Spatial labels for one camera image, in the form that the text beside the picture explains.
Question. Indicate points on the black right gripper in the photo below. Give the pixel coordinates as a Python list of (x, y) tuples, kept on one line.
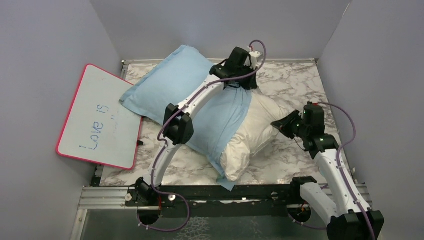
[(284, 125)]

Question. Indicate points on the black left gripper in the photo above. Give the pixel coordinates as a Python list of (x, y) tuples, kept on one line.
[(249, 82)]

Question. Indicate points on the white pillow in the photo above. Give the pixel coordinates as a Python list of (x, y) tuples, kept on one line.
[(254, 134)]

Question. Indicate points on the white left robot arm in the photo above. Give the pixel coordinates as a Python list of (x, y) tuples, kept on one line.
[(178, 128)]

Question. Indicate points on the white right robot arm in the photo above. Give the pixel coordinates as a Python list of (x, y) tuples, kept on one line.
[(346, 214)]

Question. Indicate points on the pink framed whiteboard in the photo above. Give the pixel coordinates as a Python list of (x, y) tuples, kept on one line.
[(98, 129)]

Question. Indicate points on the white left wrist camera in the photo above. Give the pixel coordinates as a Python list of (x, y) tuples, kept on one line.
[(253, 58)]

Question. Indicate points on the aluminium table edge frame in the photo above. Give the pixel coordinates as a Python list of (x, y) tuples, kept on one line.
[(147, 63)]

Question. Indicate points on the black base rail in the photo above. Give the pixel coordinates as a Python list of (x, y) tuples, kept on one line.
[(213, 201)]

